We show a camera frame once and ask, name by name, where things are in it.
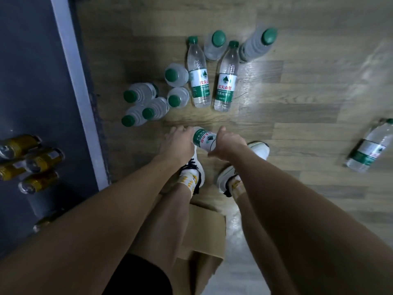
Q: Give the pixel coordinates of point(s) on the person's left leg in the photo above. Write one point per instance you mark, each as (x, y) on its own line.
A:
(165, 224)

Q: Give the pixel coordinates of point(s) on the person's white left shoe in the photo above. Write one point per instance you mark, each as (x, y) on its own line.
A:
(196, 167)

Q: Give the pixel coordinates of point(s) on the person's right forearm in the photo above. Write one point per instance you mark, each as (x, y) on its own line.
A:
(307, 227)

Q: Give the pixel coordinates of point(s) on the brown cardboard box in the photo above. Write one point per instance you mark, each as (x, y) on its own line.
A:
(205, 236)

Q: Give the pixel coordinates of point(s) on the person's white shoe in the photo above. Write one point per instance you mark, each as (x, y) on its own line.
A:
(196, 167)
(261, 148)

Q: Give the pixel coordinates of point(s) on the person's right hand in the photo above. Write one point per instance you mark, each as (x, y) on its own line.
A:
(228, 145)

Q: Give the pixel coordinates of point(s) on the water bottles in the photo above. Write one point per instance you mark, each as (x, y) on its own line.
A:
(199, 82)

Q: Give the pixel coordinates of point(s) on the person's left hand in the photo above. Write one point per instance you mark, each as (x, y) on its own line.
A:
(178, 144)

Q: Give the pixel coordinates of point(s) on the person's white right shoe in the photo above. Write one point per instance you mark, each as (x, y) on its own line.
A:
(261, 148)

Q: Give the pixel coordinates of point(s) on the person's leg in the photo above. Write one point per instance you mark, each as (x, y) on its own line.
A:
(261, 248)
(165, 224)

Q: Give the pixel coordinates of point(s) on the person's black shorts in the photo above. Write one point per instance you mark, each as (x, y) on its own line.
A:
(138, 276)

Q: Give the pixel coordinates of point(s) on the person's yellow patterned sock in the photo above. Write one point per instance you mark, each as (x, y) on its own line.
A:
(188, 179)
(236, 185)

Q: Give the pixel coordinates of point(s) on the group of small gold cans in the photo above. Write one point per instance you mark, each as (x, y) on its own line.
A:
(40, 161)

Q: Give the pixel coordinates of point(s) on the person's yellow patterned right sock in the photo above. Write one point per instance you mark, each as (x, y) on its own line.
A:
(236, 185)

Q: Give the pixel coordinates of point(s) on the dark grey metal shelf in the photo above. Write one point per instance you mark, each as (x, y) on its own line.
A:
(30, 73)

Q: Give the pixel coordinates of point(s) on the person's left forearm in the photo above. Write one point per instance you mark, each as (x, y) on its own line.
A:
(92, 227)

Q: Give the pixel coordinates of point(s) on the person's right leg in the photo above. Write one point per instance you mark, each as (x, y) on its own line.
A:
(261, 248)

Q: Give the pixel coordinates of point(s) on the person's yellow patterned left sock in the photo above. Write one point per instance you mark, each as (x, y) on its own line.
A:
(188, 179)

